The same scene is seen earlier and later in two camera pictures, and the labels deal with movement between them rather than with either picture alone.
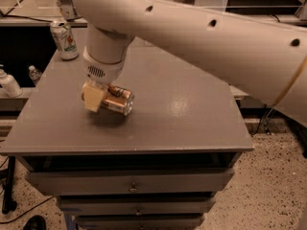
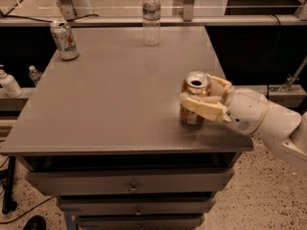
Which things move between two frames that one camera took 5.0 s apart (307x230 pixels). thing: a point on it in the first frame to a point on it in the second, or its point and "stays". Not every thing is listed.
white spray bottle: [9, 84] stays
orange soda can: [118, 100] to [199, 81]
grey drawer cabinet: [161, 167] stays
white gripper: [103, 70] to [247, 109]
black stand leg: [9, 204] stays
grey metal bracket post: [65, 0] stays
